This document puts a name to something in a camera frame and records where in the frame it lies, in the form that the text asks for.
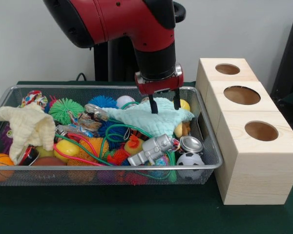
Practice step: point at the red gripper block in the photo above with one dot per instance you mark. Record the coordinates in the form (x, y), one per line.
(161, 86)

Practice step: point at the mint green cloth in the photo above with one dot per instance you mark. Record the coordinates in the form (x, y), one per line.
(151, 119)

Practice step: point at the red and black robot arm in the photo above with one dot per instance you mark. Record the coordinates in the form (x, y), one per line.
(127, 22)

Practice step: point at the wooden box with three holes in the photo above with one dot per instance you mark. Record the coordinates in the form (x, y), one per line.
(258, 158)

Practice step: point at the yellow ball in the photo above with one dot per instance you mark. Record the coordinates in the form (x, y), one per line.
(185, 104)

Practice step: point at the silver robot toy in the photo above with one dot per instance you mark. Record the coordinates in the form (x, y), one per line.
(151, 148)

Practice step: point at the crushed silver can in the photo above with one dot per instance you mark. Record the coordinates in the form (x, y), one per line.
(190, 144)

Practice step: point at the blue spiky ball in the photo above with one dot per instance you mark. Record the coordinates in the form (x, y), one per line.
(102, 101)

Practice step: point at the black and white soccer ball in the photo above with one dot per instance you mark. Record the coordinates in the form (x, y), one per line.
(189, 161)

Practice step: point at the green spiky ball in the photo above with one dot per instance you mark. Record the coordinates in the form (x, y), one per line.
(61, 109)

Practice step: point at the dark green table cloth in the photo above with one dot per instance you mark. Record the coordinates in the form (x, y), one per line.
(112, 209)

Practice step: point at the cream yellow cloth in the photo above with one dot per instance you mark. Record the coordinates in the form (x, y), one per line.
(27, 124)

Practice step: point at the orange basketball toy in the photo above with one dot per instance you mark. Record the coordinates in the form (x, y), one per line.
(1, 162)

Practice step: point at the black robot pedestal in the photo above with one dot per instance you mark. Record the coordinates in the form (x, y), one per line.
(102, 63)

